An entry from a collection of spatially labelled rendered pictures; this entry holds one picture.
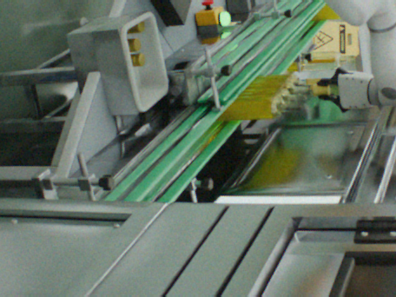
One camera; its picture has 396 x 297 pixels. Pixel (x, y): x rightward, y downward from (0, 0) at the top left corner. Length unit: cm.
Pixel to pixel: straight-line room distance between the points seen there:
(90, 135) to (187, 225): 82
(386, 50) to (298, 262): 101
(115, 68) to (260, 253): 99
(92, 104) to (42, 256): 81
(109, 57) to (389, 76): 69
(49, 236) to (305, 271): 39
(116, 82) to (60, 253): 85
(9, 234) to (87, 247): 15
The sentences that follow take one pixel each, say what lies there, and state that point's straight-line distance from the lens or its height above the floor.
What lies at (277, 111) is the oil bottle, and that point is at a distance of 196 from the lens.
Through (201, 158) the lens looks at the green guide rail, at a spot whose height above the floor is 95.
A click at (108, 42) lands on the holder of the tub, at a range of 173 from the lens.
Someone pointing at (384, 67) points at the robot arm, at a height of 140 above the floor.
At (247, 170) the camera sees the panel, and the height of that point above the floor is 101.
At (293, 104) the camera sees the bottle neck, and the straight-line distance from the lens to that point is 195.
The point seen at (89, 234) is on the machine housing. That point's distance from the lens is 100.
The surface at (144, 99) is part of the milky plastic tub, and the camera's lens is 183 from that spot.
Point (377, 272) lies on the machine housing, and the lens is 81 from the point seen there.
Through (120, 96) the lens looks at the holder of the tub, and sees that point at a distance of 177.
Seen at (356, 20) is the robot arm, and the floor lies 136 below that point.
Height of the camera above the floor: 170
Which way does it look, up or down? 20 degrees down
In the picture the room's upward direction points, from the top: 87 degrees clockwise
